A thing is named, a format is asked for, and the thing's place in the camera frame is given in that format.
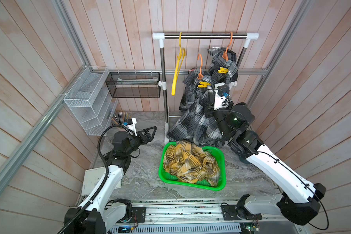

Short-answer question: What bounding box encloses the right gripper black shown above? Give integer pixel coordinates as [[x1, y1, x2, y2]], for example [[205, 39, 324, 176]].
[[206, 93, 237, 143]]

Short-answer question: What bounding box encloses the metal clothes rack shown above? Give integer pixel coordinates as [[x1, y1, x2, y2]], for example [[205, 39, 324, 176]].
[[152, 32, 259, 144]]

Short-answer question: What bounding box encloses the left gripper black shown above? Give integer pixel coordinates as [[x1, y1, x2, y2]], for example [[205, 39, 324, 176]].
[[125, 126, 157, 155]]

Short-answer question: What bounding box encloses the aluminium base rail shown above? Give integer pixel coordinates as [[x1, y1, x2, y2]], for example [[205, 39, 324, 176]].
[[105, 199, 310, 234]]

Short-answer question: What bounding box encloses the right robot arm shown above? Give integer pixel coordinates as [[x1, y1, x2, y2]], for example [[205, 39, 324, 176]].
[[204, 98, 326, 226]]

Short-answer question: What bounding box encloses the green plastic basket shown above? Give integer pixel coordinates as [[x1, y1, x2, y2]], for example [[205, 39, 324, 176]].
[[159, 140, 226, 191]]

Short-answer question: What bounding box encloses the yellow plastic hanger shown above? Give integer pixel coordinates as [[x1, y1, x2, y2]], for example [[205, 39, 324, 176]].
[[171, 32, 186, 96]]

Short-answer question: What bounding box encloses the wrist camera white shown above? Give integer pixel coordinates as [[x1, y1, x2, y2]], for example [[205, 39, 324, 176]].
[[123, 118, 137, 136], [213, 83, 230, 110]]

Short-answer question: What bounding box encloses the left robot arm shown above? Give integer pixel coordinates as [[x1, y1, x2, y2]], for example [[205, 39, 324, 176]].
[[59, 124, 157, 234]]

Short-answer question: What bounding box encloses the yellow clothespin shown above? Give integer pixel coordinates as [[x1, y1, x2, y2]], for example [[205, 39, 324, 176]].
[[217, 67, 229, 74], [198, 81, 212, 89]]

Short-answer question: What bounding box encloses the orange hanger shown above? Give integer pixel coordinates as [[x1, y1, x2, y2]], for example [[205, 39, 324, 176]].
[[198, 54, 204, 80], [222, 31, 234, 61]]

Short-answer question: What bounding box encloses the yellow plaid shirt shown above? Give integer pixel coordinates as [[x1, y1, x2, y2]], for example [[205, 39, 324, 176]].
[[162, 140, 220, 187]]

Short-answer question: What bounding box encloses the white wire mesh shelf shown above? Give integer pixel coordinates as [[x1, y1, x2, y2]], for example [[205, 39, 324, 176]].
[[64, 66, 118, 136]]

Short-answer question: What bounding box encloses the pink pencil cup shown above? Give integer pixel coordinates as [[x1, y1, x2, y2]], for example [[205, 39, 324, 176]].
[[112, 112, 131, 125]]

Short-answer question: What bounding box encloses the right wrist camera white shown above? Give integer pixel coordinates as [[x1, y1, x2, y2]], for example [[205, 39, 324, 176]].
[[213, 83, 230, 110]]

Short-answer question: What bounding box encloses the grey plaid shirt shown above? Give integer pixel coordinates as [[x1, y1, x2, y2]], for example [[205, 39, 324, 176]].
[[167, 69, 225, 148], [208, 47, 238, 88]]

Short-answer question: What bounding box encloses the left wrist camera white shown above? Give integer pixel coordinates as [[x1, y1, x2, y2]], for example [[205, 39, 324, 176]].
[[123, 118, 137, 136]]

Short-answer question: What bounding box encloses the black mesh wall basket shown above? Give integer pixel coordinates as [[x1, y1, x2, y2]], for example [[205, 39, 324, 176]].
[[105, 71, 161, 98]]

